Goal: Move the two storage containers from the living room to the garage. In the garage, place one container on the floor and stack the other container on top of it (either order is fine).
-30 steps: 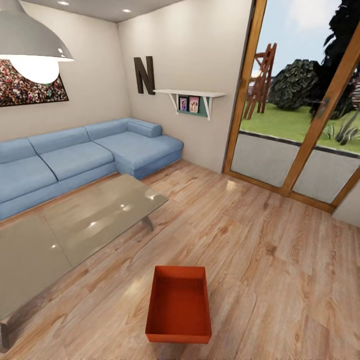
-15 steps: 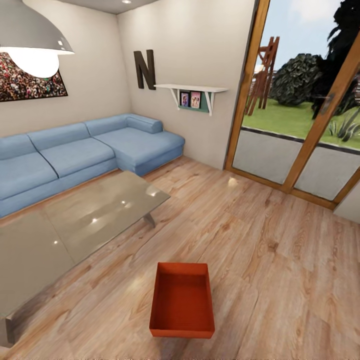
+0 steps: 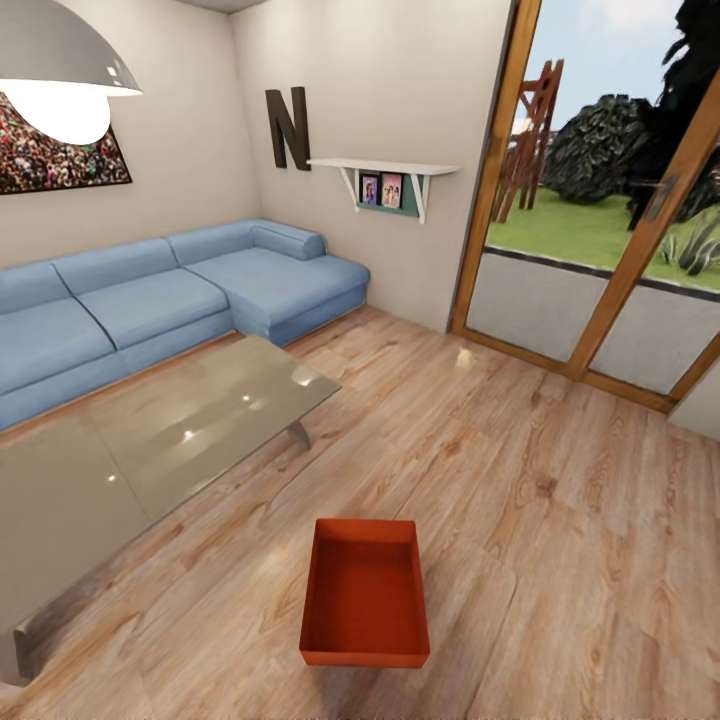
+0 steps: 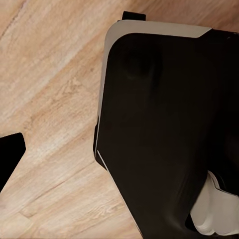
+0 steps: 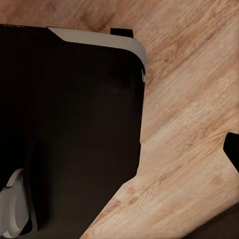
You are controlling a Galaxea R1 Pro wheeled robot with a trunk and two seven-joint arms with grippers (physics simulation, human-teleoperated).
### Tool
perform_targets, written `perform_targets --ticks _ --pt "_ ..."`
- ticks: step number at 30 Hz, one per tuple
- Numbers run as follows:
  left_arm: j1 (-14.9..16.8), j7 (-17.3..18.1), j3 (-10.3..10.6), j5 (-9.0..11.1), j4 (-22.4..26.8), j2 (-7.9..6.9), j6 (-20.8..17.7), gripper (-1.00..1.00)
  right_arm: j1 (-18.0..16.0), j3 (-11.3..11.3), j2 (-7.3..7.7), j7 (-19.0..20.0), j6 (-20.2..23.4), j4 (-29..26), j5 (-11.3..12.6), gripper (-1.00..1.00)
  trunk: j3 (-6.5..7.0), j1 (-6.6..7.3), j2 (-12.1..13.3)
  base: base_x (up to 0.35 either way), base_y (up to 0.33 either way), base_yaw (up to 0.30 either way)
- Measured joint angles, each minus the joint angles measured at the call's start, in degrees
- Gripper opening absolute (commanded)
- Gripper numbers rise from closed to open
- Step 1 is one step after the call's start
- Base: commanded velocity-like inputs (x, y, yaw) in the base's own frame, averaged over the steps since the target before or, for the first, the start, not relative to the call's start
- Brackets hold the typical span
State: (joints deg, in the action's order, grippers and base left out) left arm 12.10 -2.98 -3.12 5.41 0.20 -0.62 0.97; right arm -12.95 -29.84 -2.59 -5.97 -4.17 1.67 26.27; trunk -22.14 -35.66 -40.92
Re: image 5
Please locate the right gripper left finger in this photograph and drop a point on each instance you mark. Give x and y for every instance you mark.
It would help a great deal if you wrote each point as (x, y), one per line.
(12, 148)

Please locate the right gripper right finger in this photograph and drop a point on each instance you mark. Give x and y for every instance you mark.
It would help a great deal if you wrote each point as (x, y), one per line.
(231, 148)

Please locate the cabinet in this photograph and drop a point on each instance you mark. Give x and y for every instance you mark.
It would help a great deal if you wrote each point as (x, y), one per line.
(223, 226)

